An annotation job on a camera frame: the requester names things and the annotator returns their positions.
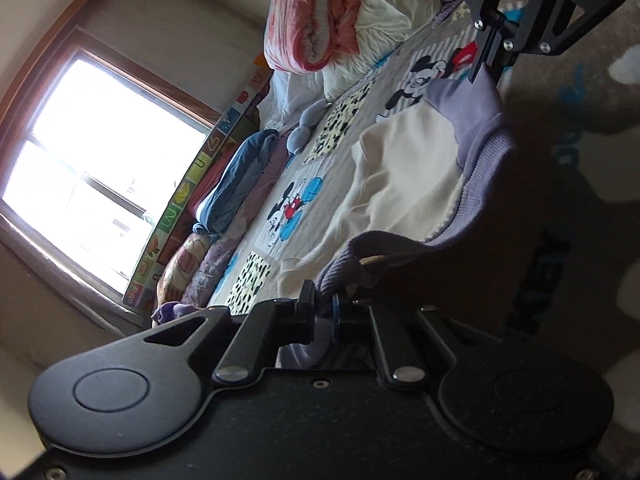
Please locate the red folded cloth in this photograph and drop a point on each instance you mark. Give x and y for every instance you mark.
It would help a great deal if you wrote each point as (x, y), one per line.
(212, 180)

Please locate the colourful alphabet foam mat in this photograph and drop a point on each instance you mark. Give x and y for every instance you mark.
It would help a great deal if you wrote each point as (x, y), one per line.
(200, 165)

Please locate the cream floral quilt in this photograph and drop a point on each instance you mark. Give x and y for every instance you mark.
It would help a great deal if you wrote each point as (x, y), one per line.
(182, 260)

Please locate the pink and white rolled quilt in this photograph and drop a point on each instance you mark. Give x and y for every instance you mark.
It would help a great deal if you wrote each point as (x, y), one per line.
(310, 20)

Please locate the grey plush toy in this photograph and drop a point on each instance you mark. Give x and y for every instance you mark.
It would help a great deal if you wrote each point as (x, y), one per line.
(300, 135)

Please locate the purple and cream sweatshirt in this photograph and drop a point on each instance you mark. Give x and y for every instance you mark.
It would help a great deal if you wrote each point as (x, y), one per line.
(400, 170)

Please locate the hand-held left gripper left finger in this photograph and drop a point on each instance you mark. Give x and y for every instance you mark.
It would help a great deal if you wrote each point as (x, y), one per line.
(300, 320)

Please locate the white duvet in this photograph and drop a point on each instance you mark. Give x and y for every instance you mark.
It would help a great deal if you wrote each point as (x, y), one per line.
(390, 15)

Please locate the mauve fluffy blanket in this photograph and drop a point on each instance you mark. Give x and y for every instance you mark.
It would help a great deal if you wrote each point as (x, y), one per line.
(215, 265)

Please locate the blue folded blanket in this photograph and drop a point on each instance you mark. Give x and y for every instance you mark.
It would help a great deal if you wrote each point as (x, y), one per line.
(235, 180)

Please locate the cartoon mouse printed bedsheet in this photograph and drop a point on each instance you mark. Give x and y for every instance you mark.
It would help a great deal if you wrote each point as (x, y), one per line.
(320, 170)

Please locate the wooden framed window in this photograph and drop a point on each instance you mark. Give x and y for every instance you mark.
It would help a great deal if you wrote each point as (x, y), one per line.
(100, 160)

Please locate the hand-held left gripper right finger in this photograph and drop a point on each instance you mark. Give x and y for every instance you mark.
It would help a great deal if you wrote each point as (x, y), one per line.
(345, 322)

